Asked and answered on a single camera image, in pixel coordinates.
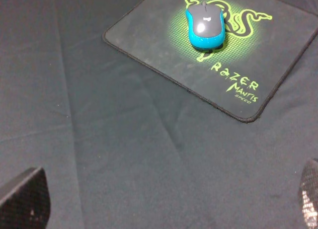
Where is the black green Razer mouse pad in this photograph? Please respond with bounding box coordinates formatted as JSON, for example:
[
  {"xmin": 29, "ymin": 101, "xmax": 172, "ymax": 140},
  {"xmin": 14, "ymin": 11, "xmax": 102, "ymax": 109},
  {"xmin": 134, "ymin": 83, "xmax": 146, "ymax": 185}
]
[{"xmin": 103, "ymin": 0, "xmax": 318, "ymax": 123}]

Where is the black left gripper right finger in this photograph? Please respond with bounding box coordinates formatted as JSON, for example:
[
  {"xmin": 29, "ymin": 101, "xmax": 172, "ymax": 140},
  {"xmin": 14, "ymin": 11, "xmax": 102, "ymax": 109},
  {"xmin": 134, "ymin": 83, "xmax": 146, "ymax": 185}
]
[{"xmin": 298, "ymin": 158, "xmax": 318, "ymax": 229}]

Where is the black tablecloth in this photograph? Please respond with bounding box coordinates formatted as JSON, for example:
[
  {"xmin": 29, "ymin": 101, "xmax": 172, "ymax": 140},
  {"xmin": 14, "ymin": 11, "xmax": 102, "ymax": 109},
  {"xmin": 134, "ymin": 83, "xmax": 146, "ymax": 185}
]
[{"xmin": 0, "ymin": 0, "xmax": 318, "ymax": 229}]

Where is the grey and teal computer mouse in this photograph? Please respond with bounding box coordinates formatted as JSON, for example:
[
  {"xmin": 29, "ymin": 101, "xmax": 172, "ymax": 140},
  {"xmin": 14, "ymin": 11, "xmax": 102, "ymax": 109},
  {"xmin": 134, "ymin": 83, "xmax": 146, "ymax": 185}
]
[{"xmin": 185, "ymin": 2, "xmax": 226, "ymax": 50}]

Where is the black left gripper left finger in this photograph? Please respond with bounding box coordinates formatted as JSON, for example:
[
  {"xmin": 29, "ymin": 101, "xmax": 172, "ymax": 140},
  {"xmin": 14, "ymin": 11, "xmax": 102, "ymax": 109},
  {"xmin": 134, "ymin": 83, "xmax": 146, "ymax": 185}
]
[{"xmin": 0, "ymin": 167, "xmax": 51, "ymax": 229}]

